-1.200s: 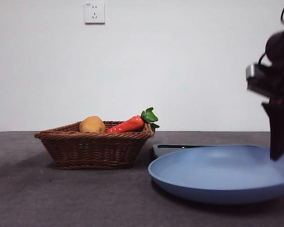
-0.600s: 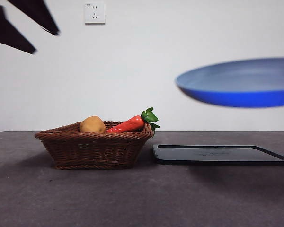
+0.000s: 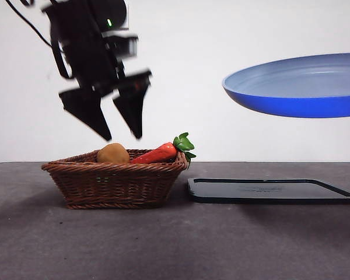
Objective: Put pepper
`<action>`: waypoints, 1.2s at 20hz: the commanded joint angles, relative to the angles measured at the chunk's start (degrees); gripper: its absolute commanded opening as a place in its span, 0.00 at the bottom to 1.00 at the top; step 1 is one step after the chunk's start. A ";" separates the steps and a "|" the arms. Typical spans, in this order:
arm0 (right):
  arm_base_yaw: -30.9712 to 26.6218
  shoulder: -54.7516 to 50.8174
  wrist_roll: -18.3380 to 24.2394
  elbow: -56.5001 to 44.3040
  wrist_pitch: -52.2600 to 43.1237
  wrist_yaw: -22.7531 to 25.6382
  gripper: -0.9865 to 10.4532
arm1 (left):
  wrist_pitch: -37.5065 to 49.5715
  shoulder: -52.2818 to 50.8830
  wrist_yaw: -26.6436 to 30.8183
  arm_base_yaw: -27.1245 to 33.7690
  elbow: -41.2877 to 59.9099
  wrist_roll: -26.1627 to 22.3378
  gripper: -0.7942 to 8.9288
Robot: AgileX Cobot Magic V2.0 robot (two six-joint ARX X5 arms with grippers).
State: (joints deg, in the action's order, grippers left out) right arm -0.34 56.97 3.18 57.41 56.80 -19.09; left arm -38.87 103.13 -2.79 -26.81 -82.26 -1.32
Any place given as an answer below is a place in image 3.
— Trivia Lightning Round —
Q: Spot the blue round plate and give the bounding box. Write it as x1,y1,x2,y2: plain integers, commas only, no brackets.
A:
222,52,350,119

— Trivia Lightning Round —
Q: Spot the brown potato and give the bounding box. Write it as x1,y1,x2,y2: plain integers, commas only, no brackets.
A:
96,142,131,164

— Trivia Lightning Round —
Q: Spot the orange carrot with green leaves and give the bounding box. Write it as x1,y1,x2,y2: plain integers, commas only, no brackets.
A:
130,132,197,172

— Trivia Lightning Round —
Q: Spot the brown wicker basket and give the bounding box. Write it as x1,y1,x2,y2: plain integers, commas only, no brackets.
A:
41,149,191,210

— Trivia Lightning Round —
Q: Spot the black flat tray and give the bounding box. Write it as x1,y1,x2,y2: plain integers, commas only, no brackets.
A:
187,177,350,205

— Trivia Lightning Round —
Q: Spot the white wall socket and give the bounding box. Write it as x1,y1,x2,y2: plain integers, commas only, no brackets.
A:
112,5,130,31

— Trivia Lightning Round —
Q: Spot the black cable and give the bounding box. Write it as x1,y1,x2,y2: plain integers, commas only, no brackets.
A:
5,0,53,49

